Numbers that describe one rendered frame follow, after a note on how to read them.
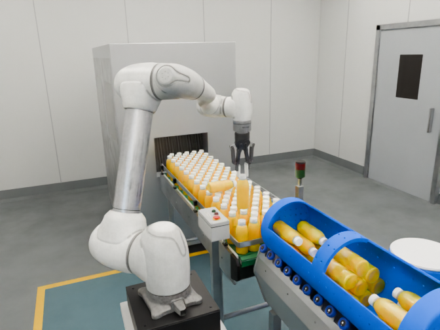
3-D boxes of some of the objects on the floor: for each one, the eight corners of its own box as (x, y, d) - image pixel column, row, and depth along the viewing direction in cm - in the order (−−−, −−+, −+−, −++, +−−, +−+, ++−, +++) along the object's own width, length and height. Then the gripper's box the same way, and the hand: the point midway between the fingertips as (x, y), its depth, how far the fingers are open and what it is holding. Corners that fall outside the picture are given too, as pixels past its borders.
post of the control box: (217, 385, 225) (211, 234, 197) (214, 381, 229) (208, 231, 200) (222, 384, 227) (218, 233, 198) (220, 378, 230) (215, 230, 202)
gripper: (230, 134, 181) (230, 181, 188) (260, 131, 187) (260, 176, 194) (223, 131, 188) (224, 177, 194) (253, 128, 194) (253, 172, 200)
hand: (242, 170), depth 193 cm, fingers closed on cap, 4 cm apart
